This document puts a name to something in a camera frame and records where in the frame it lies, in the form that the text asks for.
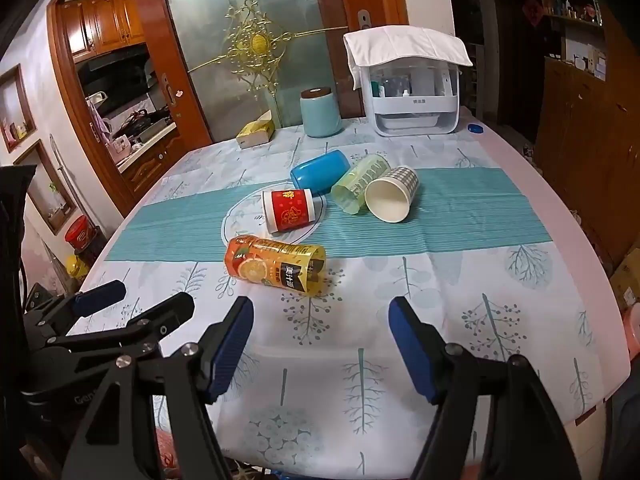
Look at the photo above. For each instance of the blue plastic cup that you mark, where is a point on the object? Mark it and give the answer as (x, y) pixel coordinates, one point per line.
(320, 170)

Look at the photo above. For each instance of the green translucent plastic cup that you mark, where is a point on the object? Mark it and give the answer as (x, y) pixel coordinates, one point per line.
(352, 182)

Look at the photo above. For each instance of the yellow plastic container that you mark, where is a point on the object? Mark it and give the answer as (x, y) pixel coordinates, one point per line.
(77, 266)

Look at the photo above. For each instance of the white cloth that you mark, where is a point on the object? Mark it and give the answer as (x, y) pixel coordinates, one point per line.
(405, 42)

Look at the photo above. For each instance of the blue bottle cap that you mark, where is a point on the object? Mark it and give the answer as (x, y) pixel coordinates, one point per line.
(476, 128)

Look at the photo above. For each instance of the light blue canister brown lid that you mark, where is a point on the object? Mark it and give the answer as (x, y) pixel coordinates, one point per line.
(321, 115)

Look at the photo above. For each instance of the dark wooden shelf cabinet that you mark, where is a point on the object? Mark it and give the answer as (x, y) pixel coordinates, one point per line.
(590, 120)

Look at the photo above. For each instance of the checkered paper cup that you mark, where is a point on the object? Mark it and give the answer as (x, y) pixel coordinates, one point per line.
(402, 179)

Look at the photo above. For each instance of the cardboard box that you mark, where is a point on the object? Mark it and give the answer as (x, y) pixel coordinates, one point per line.
(625, 280)

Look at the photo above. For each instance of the white plastic storage organizer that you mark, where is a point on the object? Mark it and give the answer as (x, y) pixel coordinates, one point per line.
(415, 110)

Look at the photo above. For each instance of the orange juice bottle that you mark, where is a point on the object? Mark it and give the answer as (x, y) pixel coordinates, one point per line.
(270, 265)

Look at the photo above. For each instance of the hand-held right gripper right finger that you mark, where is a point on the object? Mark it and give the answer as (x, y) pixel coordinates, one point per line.
(415, 355)

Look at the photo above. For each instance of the frosted glass door gold ornament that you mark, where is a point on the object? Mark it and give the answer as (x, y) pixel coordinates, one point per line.
(210, 35)

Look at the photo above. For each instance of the wooden kitchen wall cabinet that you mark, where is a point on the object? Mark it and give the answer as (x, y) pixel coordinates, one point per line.
(102, 22)

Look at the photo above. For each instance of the red and white paper cup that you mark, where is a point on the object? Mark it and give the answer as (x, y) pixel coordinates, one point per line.
(290, 210)

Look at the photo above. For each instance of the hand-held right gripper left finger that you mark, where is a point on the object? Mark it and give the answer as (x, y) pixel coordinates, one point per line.
(227, 355)

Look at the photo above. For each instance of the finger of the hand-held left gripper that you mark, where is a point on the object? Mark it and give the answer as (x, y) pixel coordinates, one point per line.
(100, 296)
(162, 316)

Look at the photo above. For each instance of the kitchen counter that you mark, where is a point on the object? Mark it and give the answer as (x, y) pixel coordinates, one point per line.
(150, 152)

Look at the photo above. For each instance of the yellow tissue box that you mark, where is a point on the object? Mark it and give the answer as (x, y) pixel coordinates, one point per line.
(255, 132)

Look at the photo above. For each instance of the black range hood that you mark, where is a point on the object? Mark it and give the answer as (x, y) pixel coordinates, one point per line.
(112, 72)

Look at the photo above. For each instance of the wooden wall niche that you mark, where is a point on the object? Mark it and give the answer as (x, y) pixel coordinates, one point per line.
(15, 110)
(47, 190)

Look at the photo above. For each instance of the red round tin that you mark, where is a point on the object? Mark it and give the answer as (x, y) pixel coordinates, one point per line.
(81, 234)

